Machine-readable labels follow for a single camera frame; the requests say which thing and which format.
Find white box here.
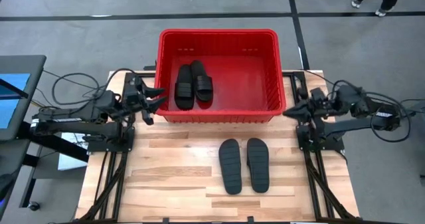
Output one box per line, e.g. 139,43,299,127
58,132,89,171

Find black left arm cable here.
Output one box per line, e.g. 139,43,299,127
52,68,137,107

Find red plastic bin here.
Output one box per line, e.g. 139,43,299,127
154,28,287,124

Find black rubber slide sandal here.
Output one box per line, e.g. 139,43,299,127
174,63,196,112
190,60,214,103
246,137,270,194
218,138,243,196

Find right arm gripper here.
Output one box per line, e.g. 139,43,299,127
282,86,335,122

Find monitor with blue screen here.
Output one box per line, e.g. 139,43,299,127
0,55,47,142

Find black aluminium frame rails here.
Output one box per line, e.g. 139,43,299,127
282,70,358,222
79,70,157,222

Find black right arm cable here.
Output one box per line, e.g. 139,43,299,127
331,79,412,144

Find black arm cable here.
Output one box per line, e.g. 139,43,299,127
331,79,412,144
52,68,137,107

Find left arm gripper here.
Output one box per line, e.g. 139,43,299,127
122,73,168,126

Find black monitor stand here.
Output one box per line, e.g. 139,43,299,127
0,120,89,224

